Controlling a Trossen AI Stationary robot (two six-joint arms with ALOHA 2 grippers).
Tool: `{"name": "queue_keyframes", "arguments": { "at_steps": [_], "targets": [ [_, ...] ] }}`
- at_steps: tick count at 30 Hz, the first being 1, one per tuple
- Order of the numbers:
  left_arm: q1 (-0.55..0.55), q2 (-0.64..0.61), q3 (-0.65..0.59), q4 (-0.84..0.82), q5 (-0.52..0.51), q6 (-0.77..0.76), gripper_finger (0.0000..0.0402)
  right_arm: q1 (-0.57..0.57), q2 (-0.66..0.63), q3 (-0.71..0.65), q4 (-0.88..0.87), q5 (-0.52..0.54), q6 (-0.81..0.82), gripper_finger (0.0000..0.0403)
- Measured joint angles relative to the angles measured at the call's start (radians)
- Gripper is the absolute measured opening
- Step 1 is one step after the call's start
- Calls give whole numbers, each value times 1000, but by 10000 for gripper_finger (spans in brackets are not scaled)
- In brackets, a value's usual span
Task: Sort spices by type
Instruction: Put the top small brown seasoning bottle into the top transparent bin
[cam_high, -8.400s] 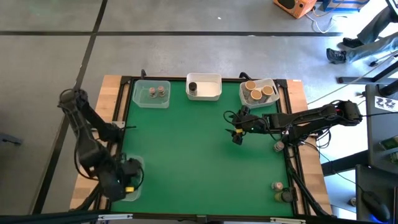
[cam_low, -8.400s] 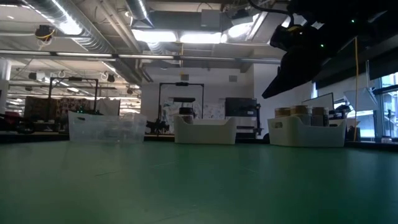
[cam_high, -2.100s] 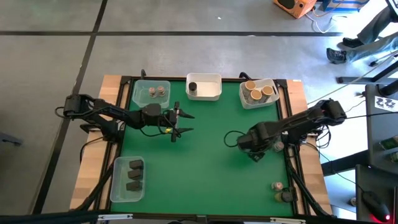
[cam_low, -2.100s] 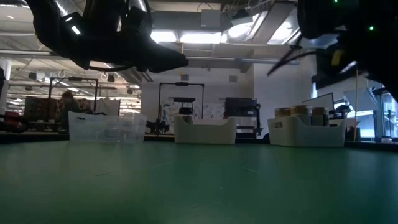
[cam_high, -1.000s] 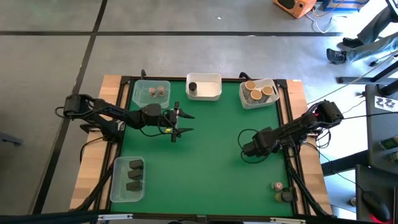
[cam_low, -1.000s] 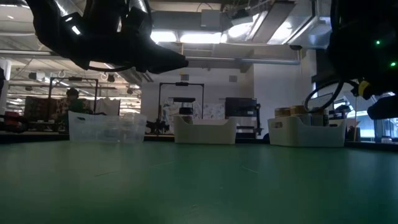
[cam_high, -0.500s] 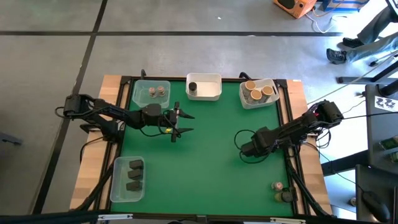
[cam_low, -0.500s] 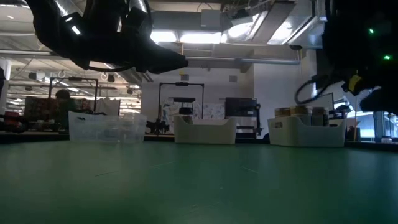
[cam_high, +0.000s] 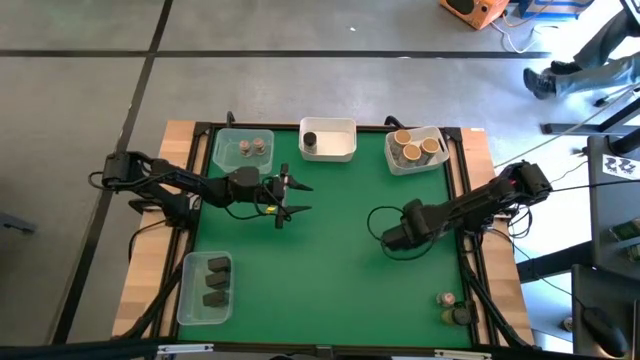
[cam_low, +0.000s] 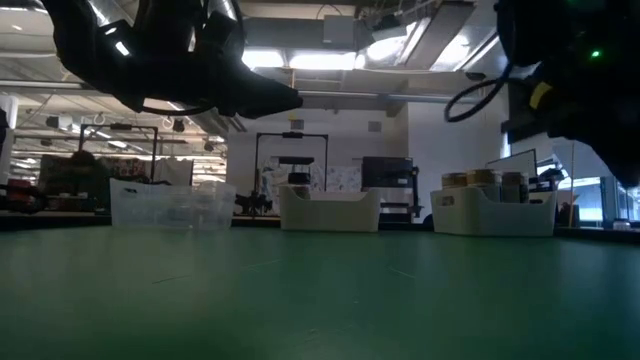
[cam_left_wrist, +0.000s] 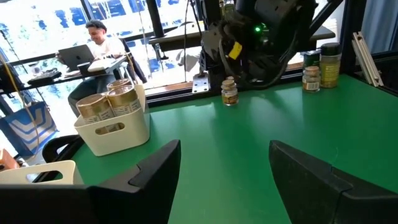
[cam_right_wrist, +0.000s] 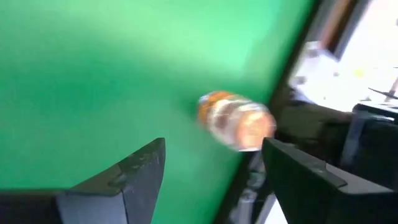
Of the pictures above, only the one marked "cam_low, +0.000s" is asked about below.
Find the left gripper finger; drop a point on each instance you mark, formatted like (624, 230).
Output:
(260, 97)

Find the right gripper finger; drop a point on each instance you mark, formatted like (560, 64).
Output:
(627, 160)

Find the black-lid spice jar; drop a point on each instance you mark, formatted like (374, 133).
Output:
(299, 179)

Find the tan-lid spice jar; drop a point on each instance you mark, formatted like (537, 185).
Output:
(515, 186)
(484, 177)
(454, 180)

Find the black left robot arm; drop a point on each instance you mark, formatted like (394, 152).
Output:
(75, 40)

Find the white triangular panel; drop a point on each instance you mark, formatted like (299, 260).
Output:
(575, 155)

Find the ceiling light panel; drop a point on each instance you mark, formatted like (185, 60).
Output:
(300, 60)

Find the grey ceiling pipe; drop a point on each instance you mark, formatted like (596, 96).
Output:
(350, 95)

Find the small black background robot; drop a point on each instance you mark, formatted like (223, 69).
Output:
(254, 204)

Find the computer monitor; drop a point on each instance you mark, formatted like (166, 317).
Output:
(515, 165)

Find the white cloth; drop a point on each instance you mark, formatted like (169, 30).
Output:
(172, 172)

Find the floral patterned cloth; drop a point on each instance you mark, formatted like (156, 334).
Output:
(125, 167)

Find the white plastic bin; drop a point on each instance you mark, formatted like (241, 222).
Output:
(490, 217)
(330, 215)

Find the person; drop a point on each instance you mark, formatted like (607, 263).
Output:
(85, 165)

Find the black machine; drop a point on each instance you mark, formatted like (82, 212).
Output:
(387, 172)

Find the clear plastic container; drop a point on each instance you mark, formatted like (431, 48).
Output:
(150, 210)

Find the green table mat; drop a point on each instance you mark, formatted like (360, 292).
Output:
(320, 300)

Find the black gantry frame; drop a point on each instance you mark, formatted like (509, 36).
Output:
(292, 135)

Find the black metal rack frame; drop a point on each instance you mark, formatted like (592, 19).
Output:
(120, 126)

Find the large silver ceiling duct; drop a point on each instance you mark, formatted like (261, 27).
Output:
(470, 55)

